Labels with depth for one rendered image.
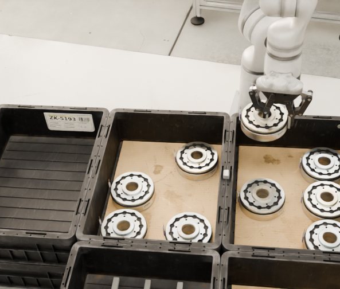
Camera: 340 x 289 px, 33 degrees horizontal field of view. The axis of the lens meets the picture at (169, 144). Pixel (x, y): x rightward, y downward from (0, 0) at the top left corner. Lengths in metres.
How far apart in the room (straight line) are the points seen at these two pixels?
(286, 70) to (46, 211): 0.64
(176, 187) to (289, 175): 0.27
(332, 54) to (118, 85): 1.57
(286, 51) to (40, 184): 0.68
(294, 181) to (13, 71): 1.06
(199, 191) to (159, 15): 2.19
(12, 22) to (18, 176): 2.22
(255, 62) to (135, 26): 2.00
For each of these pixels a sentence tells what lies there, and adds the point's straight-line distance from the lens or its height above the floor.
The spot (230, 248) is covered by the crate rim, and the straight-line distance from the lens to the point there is 1.17.
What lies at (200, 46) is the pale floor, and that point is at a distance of 3.20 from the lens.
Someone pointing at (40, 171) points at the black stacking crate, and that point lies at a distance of 1.49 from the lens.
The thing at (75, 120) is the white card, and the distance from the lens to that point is 1.50.
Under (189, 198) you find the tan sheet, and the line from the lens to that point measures 1.37.
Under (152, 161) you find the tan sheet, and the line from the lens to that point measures 1.45.
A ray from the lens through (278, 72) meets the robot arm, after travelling 1.18.
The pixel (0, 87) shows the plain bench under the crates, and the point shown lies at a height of 0.70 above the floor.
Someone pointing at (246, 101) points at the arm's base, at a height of 0.86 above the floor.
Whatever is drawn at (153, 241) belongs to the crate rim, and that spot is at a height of 0.93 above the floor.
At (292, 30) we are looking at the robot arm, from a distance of 1.13.
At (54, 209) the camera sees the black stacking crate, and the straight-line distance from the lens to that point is 1.40.
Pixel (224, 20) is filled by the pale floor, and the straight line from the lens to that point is 3.40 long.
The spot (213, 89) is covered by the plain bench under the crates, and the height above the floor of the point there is 0.70.
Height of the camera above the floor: 1.90
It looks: 46 degrees down
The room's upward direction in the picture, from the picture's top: 5 degrees counter-clockwise
